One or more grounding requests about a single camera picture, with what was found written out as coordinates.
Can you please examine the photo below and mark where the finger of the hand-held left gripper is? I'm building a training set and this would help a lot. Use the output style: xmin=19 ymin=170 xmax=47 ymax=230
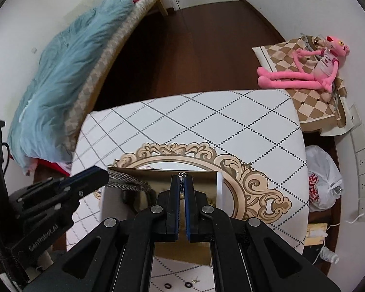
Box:
xmin=60 ymin=166 xmax=110 ymax=201

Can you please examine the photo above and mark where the white plastic bag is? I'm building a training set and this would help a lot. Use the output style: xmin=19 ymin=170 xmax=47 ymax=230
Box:
xmin=305 ymin=145 xmax=344 ymax=213

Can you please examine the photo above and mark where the silver chain necklace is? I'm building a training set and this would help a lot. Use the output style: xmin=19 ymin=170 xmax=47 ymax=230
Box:
xmin=106 ymin=172 xmax=153 ymax=193

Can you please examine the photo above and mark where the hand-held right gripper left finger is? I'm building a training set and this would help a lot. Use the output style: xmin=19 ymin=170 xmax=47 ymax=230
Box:
xmin=24 ymin=174 xmax=181 ymax=292

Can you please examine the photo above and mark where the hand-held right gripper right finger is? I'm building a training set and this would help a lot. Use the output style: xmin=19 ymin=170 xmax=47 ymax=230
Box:
xmin=184 ymin=175 xmax=342 ymax=292

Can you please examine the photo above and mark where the red cloth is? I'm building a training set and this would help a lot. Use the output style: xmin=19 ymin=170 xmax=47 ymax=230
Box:
xmin=36 ymin=157 xmax=72 ymax=177

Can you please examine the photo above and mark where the small white bottle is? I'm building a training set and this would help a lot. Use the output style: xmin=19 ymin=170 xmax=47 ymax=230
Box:
xmin=320 ymin=246 xmax=340 ymax=264

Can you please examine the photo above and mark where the small cardboard box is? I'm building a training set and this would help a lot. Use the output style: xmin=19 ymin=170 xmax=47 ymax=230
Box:
xmin=306 ymin=223 xmax=328 ymax=246

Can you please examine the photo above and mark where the white diamond-patterned tablecloth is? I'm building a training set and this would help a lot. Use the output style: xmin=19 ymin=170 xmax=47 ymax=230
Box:
xmin=65 ymin=89 xmax=310 ymax=292

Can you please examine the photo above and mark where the black cable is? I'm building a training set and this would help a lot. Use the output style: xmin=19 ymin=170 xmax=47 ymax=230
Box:
xmin=1 ymin=142 xmax=11 ymax=175

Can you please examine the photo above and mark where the pink panther plush toy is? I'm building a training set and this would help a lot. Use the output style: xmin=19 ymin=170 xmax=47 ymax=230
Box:
xmin=257 ymin=35 xmax=351 ymax=92

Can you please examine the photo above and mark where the brown checkered cushion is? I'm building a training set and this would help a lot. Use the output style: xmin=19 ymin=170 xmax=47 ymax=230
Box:
xmin=252 ymin=36 xmax=352 ymax=133

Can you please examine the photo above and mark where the fluffy light blue blanket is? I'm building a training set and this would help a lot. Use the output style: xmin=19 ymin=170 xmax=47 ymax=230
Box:
xmin=7 ymin=0 xmax=159 ymax=174

